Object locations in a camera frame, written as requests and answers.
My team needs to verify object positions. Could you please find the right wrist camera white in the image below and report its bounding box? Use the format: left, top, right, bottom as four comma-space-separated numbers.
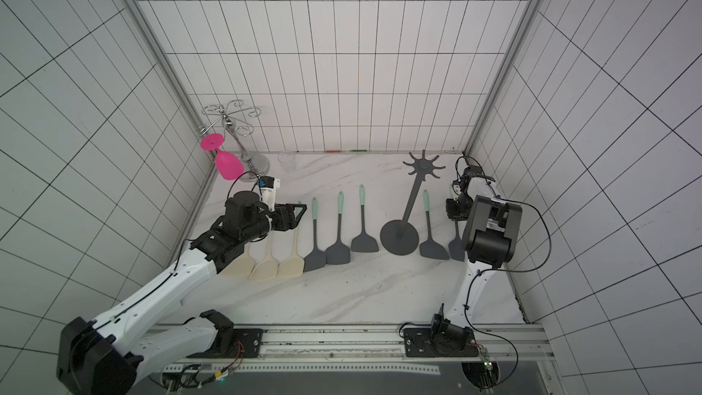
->
452, 165, 500, 199

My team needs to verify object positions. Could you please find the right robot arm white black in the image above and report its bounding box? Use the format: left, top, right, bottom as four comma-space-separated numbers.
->
430, 164, 523, 355

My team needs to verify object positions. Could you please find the chrome glass holder stand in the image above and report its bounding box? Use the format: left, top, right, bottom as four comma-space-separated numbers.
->
199, 99, 271, 180

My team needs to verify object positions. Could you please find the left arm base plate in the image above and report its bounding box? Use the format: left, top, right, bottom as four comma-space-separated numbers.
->
188, 328, 263, 360

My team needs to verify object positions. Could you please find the small clear glass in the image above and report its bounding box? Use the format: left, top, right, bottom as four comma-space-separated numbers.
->
278, 152, 296, 172

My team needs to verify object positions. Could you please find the grey kitchen utensil rack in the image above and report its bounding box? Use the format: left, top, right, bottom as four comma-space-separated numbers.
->
380, 150, 445, 256

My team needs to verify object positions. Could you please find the aluminium mounting rail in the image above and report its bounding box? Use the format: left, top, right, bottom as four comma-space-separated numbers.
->
147, 324, 555, 379

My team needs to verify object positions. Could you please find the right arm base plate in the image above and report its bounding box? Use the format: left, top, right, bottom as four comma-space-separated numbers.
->
400, 327, 479, 358

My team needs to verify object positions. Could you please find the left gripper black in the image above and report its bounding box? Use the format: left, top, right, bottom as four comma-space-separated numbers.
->
242, 204, 308, 242

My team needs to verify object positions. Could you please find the pink plastic wine glass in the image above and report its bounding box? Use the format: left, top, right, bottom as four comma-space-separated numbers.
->
200, 133, 245, 180

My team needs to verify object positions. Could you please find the cream spatula green handle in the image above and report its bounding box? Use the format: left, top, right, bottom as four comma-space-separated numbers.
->
221, 244, 256, 277

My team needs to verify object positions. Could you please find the grey utensil green handle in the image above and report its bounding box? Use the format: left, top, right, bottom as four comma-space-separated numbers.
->
303, 197, 327, 272

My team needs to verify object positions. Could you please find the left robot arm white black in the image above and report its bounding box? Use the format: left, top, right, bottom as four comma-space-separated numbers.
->
56, 188, 307, 394

